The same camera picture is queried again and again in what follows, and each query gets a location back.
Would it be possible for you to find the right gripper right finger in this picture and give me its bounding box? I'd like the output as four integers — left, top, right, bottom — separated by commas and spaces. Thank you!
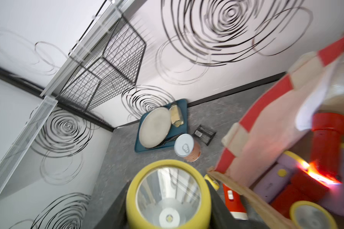
206, 181, 268, 229

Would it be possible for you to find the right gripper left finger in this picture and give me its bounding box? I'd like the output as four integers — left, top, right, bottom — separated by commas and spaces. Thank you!
94, 183, 130, 229

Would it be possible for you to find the purple flashlight bottom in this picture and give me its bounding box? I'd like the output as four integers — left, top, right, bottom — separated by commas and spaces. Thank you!
126, 159, 212, 229

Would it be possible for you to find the red flashlight diagonal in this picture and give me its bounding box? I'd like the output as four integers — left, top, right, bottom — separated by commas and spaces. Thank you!
270, 170, 329, 218

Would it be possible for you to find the red flashlight bottom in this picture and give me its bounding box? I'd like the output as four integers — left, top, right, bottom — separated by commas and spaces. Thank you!
310, 113, 344, 179

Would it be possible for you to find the brown jute tote bag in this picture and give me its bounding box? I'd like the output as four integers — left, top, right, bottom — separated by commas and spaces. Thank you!
209, 36, 344, 229

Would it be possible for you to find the red white flashlight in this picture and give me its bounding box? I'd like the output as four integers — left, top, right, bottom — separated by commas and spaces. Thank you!
222, 184, 248, 220

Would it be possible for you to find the light green flashlight upper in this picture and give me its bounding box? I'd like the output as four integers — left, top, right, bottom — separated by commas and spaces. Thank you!
204, 174, 220, 191

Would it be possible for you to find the small orange can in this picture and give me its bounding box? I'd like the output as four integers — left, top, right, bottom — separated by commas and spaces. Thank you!
174, 134, 201, 162

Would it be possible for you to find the dark teal tray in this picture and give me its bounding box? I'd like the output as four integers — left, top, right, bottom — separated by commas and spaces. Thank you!
134, 99, 188, 153

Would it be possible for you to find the grey round plate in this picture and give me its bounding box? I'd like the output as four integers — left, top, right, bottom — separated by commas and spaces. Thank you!
139, 107, 171, 148

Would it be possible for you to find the white wire wall shelf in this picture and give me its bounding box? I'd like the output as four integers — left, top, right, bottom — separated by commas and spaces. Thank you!
0, 96, 58, 194

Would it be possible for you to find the black wire wall basket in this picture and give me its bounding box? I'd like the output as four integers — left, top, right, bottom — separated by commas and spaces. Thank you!
57, 16, 146, 112

